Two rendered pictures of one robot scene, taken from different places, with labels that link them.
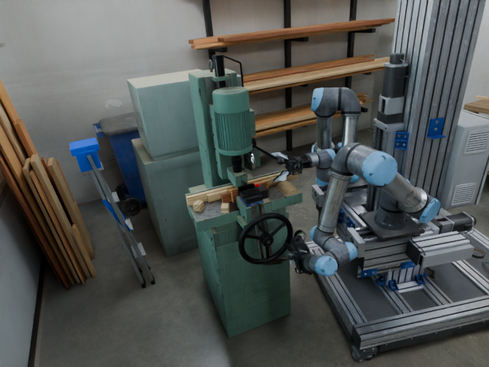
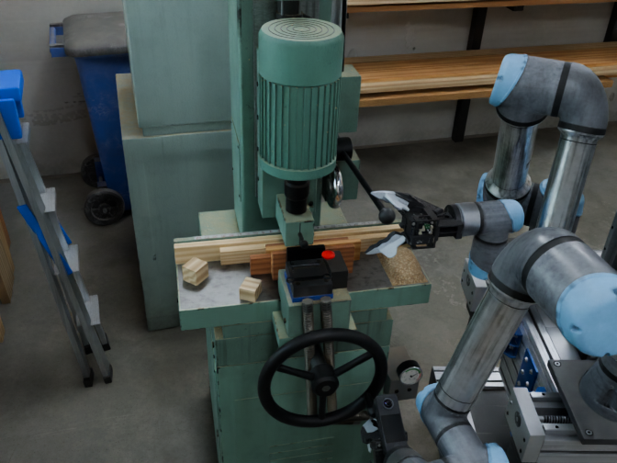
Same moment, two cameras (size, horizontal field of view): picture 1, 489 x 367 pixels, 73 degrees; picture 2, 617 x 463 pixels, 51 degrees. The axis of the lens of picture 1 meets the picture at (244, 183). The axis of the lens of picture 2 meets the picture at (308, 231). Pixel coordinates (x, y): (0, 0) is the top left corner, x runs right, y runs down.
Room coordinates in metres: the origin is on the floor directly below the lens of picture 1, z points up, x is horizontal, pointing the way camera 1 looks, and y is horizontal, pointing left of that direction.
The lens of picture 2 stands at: (0.29, -0.14, 1.86)
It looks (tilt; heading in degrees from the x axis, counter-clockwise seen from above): 34 degrees down; 6
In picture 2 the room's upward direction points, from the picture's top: 2 degrees clockwise
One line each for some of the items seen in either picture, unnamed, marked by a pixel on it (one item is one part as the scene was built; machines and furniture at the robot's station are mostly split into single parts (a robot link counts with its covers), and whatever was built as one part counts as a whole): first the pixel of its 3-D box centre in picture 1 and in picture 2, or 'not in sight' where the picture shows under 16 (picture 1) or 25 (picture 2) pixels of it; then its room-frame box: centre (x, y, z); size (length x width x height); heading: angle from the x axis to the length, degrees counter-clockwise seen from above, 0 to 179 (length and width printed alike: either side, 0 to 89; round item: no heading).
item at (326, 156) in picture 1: (324, 157); (495, 218); (1.58, -0.43, 1.09); 0.11 x 0.08 x 0.09; 109
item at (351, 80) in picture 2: (246, 122); (340, 98); (1.86, -0.04, 1.23); 0.09 x 0.08 x 0.15; 19
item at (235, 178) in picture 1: (237, 177); (295, 220); (1.63, 0.03, 0.99); 0.14 x 0.07 x 0.09; 19
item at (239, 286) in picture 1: (239, 256); (283, 375); (1.72, 0.07, 0.36); 0.58 x 0.45 x 0.71; 19
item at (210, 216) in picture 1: (248, 206); (305, 291); (1.51, -0.01, 0.87); 0.61 x 0.30 x 0.06; 109
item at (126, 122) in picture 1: (137, 162); (131, 117); (3.23, 1.10, 0.48); 0.64 x 0.54 x 0.97; 116
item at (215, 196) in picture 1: (254, 186); (330, 246); (1.64, -0.05, 0.92); 0.55 x 0.02 x 0.04; 109
